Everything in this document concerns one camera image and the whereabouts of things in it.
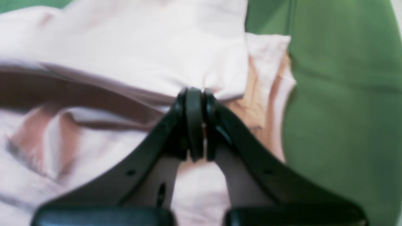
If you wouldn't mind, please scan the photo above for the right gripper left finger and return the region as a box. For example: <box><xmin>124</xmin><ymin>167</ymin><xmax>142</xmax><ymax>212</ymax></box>
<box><xmin>31</xmin><ymin>88</ymin><xmax>204</xmax><ymax>226</ymax></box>

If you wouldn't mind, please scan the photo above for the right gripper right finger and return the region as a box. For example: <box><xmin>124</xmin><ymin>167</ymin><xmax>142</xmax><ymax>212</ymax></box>
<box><xmin>204</xmin><ymin>89</ymin><xmax>369</xmax><ymax>226</ymax></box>

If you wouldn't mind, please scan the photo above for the pink t-shirt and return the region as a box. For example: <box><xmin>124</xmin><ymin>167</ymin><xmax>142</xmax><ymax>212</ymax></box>
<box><xmin>1</xmin><ymin>0</ymin><xmax>296</xmax><ymax>226</ymax></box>

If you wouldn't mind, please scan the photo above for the green table cloth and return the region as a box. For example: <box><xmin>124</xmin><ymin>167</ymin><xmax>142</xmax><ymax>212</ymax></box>
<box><xmin>0</xmin><ymin>0</ymin><xmax>402</xmax><ymax>226</ymax></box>

